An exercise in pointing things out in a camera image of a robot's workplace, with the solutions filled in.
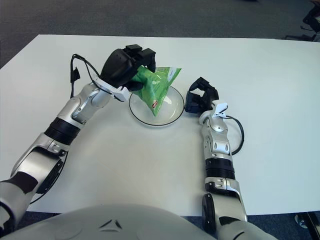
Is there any grey robot torso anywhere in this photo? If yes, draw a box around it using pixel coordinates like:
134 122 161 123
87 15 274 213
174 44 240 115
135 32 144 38
0 203 277 240

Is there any green snack bag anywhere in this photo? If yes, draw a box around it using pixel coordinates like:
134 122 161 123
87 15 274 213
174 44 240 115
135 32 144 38
129 64 183 117

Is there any black office chair base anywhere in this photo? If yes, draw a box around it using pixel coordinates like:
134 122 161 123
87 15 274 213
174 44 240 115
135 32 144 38
284 1 320 43

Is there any chair caster under table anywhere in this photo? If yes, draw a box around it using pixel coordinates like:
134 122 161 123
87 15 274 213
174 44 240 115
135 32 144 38
294 211 320 230

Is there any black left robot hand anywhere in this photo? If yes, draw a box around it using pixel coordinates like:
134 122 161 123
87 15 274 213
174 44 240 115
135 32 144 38
99 43 158 92

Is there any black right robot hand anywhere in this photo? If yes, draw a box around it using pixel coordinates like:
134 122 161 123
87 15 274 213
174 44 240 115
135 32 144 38
184 76 221 115

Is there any white plate with black rim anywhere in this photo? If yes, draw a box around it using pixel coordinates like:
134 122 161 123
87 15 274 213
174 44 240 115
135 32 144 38
128 85 185 128

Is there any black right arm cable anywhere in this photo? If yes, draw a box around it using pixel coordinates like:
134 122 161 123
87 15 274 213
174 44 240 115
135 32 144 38
224 115 245 156

